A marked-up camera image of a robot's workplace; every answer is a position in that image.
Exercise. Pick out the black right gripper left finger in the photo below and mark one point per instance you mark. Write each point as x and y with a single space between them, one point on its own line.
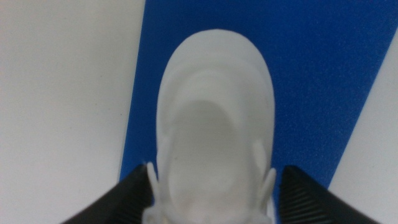
124 202

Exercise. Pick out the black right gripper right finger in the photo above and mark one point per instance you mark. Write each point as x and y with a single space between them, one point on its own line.
308 202

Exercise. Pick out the blue rectangular mat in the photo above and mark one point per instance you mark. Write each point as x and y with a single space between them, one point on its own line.
311 77

